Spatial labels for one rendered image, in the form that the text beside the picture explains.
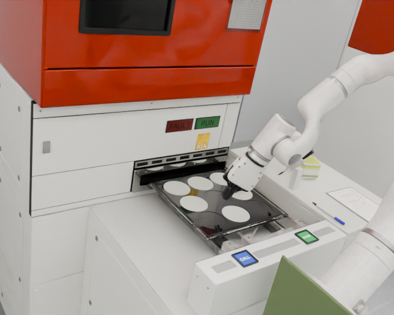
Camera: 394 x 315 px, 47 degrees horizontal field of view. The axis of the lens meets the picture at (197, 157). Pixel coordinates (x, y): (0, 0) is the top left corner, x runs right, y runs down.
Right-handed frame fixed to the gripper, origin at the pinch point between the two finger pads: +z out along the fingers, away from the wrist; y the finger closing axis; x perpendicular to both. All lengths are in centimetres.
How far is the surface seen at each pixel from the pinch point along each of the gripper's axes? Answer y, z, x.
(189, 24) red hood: -39, -37, 18
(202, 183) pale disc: -1.1, 9.2, 18.9
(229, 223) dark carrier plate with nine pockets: 4.2, 6.7, -6.3
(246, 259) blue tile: 0.4, 1.3, -32.3
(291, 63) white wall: 107, -35, 264
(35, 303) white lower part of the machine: -33, 75, 1
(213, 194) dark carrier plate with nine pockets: 2.0, 7.8, 11.9
